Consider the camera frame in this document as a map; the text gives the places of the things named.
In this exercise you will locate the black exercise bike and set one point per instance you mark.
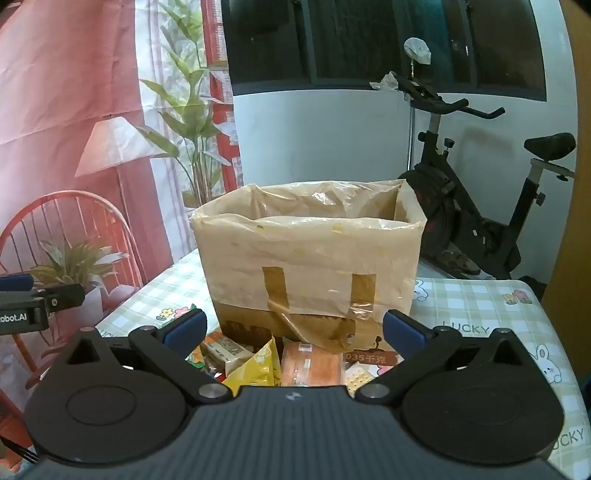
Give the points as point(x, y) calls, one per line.
point(461, 230)

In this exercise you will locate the clear cracker packet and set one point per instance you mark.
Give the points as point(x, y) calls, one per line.
point(358, 378)

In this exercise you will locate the round white plastic bag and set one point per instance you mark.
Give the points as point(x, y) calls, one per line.
point(418, 50)

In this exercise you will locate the crumpled white plastic bag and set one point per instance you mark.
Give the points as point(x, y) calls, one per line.
point(385, 82)

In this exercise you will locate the cardboard box with plastic liner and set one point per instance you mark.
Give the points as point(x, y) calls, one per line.
point(300, 258)

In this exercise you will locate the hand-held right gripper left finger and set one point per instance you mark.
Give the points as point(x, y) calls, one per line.
point(184, 330)

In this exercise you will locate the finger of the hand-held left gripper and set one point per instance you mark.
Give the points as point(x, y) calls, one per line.
point(62, 297)
point(16, 282)

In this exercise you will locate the white pole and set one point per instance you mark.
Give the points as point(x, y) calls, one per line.
point(412, 129)

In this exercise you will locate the checked green tablecloth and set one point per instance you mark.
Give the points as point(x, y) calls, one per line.
point(485, 304)

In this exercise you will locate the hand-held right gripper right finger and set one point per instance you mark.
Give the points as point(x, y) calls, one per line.
point(404, 332)

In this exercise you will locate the large orange cake packet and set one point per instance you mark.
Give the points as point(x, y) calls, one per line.
point(309, 364)

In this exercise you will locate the yellow snack packet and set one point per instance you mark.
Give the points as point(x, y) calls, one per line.
point(254, 369)

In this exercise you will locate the orange bread packet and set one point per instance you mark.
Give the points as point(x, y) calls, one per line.
point(226, 353)

